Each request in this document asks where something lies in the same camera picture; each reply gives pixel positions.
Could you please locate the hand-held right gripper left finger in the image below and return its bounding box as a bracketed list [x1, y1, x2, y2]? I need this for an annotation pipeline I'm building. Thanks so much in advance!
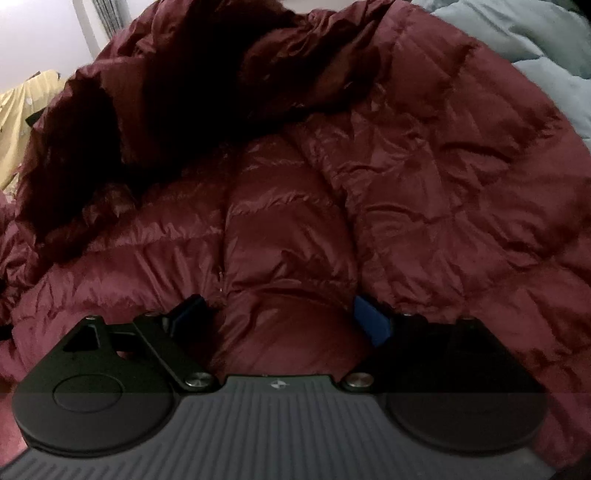
[64, 294, 218, 394]

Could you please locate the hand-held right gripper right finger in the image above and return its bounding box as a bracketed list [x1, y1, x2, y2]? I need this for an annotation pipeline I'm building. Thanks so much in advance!
[342, 295, 486, 394]

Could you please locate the maroon down jacket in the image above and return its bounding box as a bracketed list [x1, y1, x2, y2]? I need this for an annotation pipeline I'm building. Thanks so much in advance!
[0, 0, 591, 480]

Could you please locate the yellow cloth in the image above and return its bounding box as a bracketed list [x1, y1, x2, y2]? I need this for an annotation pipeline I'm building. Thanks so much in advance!
[0, 69, 70, 191]

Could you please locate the grey patterned curtain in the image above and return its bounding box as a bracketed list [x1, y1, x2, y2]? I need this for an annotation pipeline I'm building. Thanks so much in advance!
[92, 0, 122, 20]

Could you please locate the light blue blanket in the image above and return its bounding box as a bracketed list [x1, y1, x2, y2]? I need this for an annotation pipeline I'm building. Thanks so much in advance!
[411, 0, 591, 139]

